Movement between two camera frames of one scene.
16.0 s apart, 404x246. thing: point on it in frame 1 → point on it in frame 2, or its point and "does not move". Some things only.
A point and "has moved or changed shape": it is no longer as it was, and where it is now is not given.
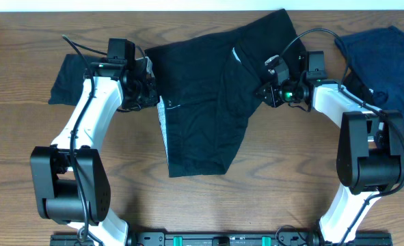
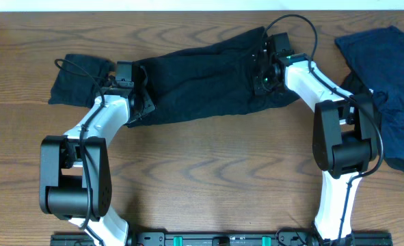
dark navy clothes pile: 385,66 does not move
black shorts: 206,85 has moved or changed shape
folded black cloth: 68,84 does not move
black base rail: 221,238 does not move
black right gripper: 268,93 → 260,80
